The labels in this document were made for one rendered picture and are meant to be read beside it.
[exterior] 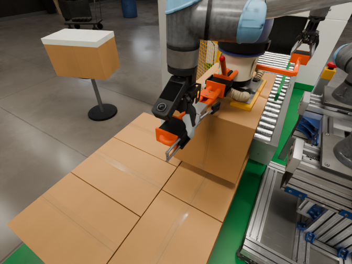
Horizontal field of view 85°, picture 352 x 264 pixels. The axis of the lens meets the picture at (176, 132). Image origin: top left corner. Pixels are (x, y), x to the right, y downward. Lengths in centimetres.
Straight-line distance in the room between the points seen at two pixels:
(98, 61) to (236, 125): 172
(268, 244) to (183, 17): 143
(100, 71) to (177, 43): 191
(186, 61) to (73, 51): 200
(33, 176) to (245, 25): 228
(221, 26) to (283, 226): 146
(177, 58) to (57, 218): 110
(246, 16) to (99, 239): 110
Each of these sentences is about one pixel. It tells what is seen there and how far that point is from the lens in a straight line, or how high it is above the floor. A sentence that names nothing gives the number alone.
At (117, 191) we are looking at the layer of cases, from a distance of 127.
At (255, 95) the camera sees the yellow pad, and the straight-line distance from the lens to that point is 106.
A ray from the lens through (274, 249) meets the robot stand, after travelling 158.
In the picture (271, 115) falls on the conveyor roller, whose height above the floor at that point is 54.
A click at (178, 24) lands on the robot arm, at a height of 150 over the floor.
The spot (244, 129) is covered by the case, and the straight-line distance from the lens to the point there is 87.
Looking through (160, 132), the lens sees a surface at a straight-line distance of 56.
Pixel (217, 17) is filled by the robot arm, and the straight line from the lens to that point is 42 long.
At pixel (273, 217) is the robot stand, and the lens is 167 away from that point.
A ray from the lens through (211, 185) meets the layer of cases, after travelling 126.
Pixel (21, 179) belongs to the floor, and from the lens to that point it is 245.
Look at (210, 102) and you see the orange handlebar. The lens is 71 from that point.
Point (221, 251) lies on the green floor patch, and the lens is 169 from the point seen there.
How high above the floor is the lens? 159
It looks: 41 degrees down
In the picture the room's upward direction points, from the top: straight up
